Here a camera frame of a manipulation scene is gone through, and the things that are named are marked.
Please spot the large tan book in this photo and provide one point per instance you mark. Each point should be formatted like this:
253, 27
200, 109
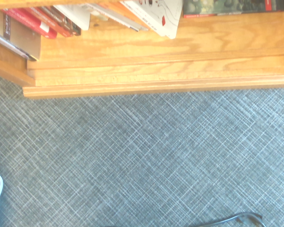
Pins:
21, 40

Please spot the bright red book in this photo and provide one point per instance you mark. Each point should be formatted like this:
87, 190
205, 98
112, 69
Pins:
26, 20

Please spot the black spine book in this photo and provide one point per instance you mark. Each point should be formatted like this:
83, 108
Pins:
72, 28

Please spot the thin orange white book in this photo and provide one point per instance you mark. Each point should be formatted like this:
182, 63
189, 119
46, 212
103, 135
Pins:
123, 20

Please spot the plain white book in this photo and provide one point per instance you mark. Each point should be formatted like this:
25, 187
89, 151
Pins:
80, 19

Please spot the dark green flat book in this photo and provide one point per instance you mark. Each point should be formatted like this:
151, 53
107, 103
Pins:
227, 6

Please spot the oak wooden bookshelf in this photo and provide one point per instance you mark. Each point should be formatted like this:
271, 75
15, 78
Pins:
156, 71

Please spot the white book with red drawing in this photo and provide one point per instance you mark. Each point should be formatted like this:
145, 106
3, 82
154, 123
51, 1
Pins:
161, 9

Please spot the dark red book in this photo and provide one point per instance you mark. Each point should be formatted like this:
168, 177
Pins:
54, 24

